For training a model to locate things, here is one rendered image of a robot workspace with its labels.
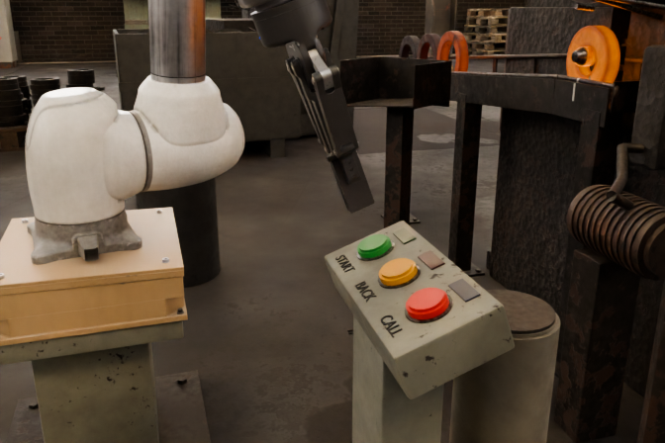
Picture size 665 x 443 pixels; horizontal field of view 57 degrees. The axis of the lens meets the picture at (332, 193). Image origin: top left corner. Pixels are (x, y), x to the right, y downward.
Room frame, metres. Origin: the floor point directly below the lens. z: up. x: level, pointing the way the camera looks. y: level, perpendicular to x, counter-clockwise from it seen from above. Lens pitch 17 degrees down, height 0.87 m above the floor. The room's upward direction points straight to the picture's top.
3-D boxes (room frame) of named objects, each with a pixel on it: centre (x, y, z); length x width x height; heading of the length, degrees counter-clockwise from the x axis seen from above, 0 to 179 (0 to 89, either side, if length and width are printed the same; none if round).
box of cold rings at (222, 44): (3.91, 0.80, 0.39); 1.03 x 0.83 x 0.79; 110
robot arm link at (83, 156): (1.08, 0.45, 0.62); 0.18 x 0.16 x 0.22; 126
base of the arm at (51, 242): (1.06, 0.45, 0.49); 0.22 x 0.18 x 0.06; 27
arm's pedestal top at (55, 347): (1.07, 0.46, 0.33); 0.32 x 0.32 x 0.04; 17
